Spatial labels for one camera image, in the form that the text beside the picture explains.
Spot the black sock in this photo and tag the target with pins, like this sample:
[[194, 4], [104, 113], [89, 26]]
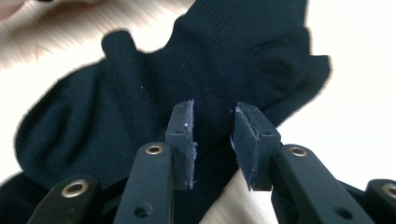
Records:
[[81, 124]]

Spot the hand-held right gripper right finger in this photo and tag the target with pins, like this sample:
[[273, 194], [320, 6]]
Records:
[[299, 186]]

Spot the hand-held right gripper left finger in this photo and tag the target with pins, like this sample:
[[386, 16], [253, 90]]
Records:
[[149, 186]]

